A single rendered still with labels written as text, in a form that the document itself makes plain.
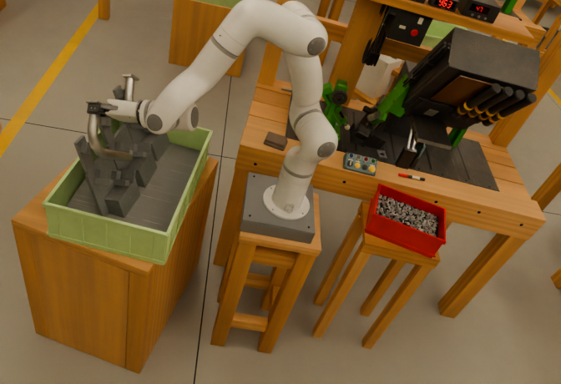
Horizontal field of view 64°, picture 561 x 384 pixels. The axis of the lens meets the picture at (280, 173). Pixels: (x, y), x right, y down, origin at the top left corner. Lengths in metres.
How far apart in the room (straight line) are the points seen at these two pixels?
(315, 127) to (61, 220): 0.90
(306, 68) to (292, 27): 0.18
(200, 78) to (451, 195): 1.39
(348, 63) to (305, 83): 1.09
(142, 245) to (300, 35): 0.87
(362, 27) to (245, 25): 1.23
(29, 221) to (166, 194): 0.48
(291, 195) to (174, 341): 1.06
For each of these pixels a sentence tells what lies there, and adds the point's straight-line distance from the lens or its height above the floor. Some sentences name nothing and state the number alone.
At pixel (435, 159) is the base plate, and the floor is 0.90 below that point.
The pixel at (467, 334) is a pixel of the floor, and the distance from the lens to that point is 3.04.
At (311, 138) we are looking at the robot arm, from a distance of 1.48.
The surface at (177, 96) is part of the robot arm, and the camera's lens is 1.25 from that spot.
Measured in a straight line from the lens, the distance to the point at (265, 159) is 2.06.
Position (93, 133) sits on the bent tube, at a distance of 1.48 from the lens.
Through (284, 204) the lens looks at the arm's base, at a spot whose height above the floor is 0.96.
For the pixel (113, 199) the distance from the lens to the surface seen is 1.69.
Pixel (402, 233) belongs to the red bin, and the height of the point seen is 0.88.
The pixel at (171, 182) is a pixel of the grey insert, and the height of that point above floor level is 0.85.
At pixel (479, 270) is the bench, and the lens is 2.71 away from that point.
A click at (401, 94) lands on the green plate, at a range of 2.14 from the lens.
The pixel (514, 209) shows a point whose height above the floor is 0.90.
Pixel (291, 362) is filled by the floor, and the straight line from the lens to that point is 2.47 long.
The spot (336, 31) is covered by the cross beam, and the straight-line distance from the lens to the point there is 2.49.
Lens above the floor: 2.14
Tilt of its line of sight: 40 degrees down
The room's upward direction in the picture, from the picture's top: 18 degrees clockwise
